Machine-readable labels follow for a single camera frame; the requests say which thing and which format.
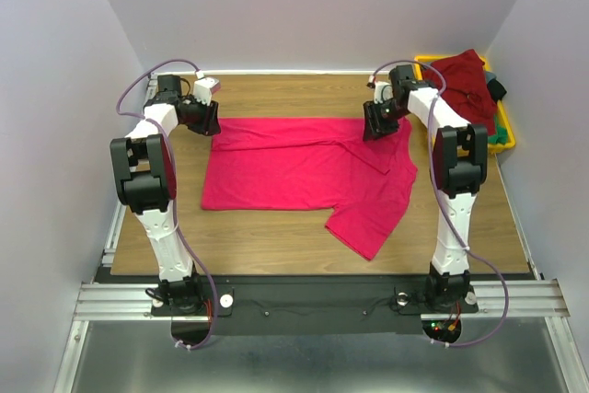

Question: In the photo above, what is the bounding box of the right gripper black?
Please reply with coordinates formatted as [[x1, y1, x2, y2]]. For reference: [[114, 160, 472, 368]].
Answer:
[[361, 98, 408, 142]]

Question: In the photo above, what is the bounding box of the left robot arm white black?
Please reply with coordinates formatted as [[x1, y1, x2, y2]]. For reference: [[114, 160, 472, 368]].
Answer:
[[110, 74, 221, 315]]

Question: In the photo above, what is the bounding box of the aluminium frame rail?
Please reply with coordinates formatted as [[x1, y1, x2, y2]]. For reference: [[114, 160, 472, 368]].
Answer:
[[74, 280, 570, 321]]

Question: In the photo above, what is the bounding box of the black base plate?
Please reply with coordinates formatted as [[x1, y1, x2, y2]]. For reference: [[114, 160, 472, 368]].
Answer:
[[151, 274, 479, 339]]

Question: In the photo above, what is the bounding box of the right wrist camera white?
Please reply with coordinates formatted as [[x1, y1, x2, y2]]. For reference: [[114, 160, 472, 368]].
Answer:
[[367, 75, 393, 105]]

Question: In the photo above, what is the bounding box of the pink t shirt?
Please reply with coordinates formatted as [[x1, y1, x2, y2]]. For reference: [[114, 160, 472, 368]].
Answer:
[[202, 118, 417, 260]]

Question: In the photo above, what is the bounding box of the dark red t shirt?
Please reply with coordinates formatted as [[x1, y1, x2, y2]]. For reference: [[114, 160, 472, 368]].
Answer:
[[430, 49, 497, 135]]

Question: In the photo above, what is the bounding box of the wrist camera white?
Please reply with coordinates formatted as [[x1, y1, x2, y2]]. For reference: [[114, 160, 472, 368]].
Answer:
[[367, 75, 393, 105], [192, 76, 221, 106]]

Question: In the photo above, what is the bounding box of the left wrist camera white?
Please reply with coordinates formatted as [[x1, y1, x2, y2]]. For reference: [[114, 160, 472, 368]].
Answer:
[[192, 76, 221, 106]]

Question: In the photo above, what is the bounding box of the black garment in bin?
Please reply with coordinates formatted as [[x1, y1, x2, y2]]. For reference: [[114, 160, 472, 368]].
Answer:
[[485, 71, 507, 103]]

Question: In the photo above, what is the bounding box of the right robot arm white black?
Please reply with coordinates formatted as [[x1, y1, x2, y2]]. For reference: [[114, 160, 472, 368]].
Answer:
[[363, 60, 488, 310]]

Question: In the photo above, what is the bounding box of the green t shirt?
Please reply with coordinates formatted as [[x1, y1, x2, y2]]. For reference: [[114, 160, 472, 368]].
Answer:
[[488, 113, 509, 146]]

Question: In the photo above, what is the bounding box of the yellow plastic bin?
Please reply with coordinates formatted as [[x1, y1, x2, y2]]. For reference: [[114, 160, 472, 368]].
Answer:
[[415, 50, 515, 154]]

